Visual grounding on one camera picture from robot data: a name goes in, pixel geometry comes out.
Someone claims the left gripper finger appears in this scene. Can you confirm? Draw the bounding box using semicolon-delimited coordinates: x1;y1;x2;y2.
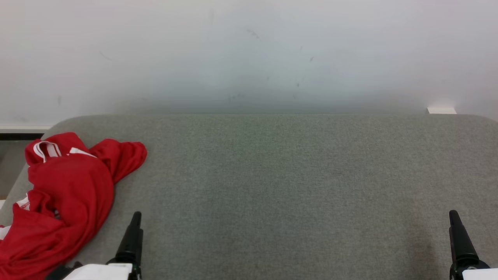
116;211;144;266

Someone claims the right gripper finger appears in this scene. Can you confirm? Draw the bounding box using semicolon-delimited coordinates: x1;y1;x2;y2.
449;210;480;266

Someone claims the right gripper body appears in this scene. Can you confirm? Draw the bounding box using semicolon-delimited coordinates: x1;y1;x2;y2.
449;259;491;280

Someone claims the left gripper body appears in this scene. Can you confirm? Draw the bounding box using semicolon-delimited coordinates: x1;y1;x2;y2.
106;257;144;280

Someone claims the red white sports shirt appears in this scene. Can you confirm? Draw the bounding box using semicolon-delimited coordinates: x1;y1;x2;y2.
25;132;147;224
0;192;111;280

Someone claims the grey fabric sofa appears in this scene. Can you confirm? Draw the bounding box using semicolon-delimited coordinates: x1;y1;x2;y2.
0;114;498;280

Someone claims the right white camera bracket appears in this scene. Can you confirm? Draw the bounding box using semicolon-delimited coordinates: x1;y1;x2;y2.
461;268;498;280

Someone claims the grey wall skirting strip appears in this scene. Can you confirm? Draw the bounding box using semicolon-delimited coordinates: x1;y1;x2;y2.
0;125;52;141

